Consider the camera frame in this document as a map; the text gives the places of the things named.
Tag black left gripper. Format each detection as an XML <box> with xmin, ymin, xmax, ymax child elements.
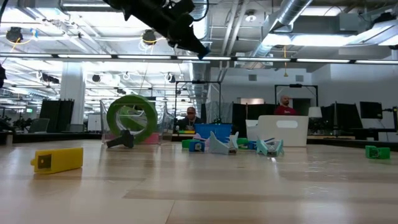
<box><xmin>124</xmin><ymin>0</ymin><xmax>210</xmax><ymax>58</ymax></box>

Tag pink tape roll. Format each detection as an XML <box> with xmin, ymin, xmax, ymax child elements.
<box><xmin>141</xmin><ymin>133</ymin><xmax>162</xmax><ymax>145</ymax></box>

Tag grey staple remover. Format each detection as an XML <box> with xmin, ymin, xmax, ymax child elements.
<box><xmin>206</xmin><ymin>130</ymin><xmax>240</xmax><ymax>156</ymax></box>

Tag small black tool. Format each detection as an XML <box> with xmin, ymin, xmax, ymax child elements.
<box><xmin>106</xmin><ymin>129</ymin><xmax>136</xmax><ymax>149</ymax></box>

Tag teal staple remover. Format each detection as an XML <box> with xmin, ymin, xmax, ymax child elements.
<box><xmin>256</xmin><ymin>137</ymin><xmax>285</xmax><ymax>157</ymax></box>

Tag yellow mini stapler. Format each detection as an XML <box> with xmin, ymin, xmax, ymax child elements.
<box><xmin>30</xmin><ymin>146</ymin><xmax>85</xmax><ymax>175</ymax></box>

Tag person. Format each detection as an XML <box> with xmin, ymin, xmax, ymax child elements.
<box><xmin>273</xmin><ymin>95</ymin><xmax>299</xmax><ymax>116</ymax></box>
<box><xmin>177</xmin><ymin>106</ymin><xmax>203</xmax><ymax>132</ymax></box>

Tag clear plastic container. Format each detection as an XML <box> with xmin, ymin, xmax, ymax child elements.
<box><xmin>99</xmin><ymin>98</ymin><xmax>175</xmax><ymax>146</ymax></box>

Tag black partition screen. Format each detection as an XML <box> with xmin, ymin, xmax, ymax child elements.
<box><xmin>231</xmin><ymin>102</ymin><xmax>280</xmax><ymax>138</ymax></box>

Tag blue plastic basket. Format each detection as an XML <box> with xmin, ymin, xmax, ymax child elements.
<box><xmin>194</xmin><ymin>123</ymin><xmax>234</xmax><ymax>144</ymax></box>

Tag suspended linear light fixture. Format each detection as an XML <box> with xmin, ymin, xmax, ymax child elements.
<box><xmin>0</xmin><ymin>52</ymin><xmax>398</xmax><ymax>65</ymax></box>

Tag white cabinet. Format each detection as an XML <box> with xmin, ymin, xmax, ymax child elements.
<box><xmin>86</xmin><ymin>113</ymin><xmax>103</xmax><ymax>132</ymax></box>

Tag white structural column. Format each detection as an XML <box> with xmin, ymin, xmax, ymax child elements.
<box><xmin>59</xmin><ymin>61</ymin><xmax>87</xmax><ymax>126</ymax></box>

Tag white plastic bin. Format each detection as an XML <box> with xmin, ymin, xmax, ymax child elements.
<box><xmin>245</xmin><ymin>114</ymin><xmax>310</xmax><ymax>148</ymax></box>

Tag white lampshade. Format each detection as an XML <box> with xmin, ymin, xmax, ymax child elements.
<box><xmin>308</xmin><ymin>106</ymin><xmax>323</xmax><ymax>119</ymax></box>

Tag black folding panels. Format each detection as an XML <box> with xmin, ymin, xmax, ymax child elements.
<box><xmin>39</xmin><ymin>98</ymin><xmax>75</xmax><ymax>134</ymax></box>

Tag grey ventilation box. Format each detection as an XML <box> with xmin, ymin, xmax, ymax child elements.
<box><xmin>292</xmin><ymin>12</ymin><xmax>376</xmax><ymax>35</ymax></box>

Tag grey mesh office chair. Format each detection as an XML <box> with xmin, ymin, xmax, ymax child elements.
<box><xmin>29</xmin><ymin>117</ymin><xmax>51</xmax><ymax>134</ymax></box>

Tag dark divider screens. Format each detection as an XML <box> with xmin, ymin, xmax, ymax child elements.
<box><xmin>320</xmin><ymin>102</ymin><xmax>364</xmax><ymax>131</ymax></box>

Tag black computer monitor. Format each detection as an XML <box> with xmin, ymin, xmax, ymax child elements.
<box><xmin>359</xmin><ymin>101</ymin><xmax>384</xmax><ymax>120</ymax></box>

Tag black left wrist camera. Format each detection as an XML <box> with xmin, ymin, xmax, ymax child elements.
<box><xmin>161</xmin><ymin>0</ymin><xmax>195</xmax><ymax>19</ymax></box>

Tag silver corrugated air duct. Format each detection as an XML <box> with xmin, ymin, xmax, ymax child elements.
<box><xmin>177</xmin><ymin>0</ymin><xmax>213</xmax><ymax>108</ymax></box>

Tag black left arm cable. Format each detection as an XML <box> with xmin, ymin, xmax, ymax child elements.
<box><xmin>192</xmin><ymin>0</ymin><xmax>210</xmax><ymax>22</ymax></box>

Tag black metal gantry frame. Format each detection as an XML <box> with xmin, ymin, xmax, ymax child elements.
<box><xmin>274</xmin><ymin>83</ymin><xmax>319</xmax><ymax>116</ymax></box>
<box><xmin>174</xmin><ymin>80</ymin><xmax>223</xmax><ymax>134</ymax></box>

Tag yellow hanging cord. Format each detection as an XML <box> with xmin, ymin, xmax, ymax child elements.
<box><xmin>282</xmin><ymin>45</ymin><xmax>289</xmax><ymax>78</ymax></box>

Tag silver spiral air duct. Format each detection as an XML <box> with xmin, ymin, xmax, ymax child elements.
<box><xmin>242</xmin><ymin>0</ymin><xmax>314</xmax><ymax>68</ymax></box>

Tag black aluminium rig frame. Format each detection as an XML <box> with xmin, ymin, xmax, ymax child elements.
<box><xmin>0</xmin><ymin>131</ymin><xmax>398</xmax><ymax>153</ymax></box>

